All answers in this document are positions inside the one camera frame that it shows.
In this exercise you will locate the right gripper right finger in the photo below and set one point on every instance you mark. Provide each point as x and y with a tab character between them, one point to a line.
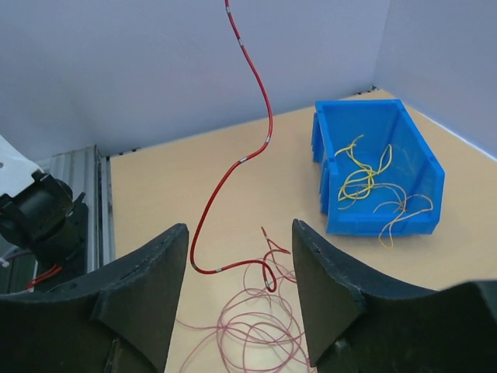
357	319

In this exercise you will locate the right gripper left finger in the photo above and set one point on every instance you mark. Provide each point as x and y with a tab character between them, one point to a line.
118	318

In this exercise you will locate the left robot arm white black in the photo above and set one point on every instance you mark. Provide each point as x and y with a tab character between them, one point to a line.
40	215

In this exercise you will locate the small blue bin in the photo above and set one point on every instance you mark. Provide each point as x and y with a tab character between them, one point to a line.
379	177

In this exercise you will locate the aluminium frame rails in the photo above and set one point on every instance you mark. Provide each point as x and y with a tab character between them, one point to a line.
86	170

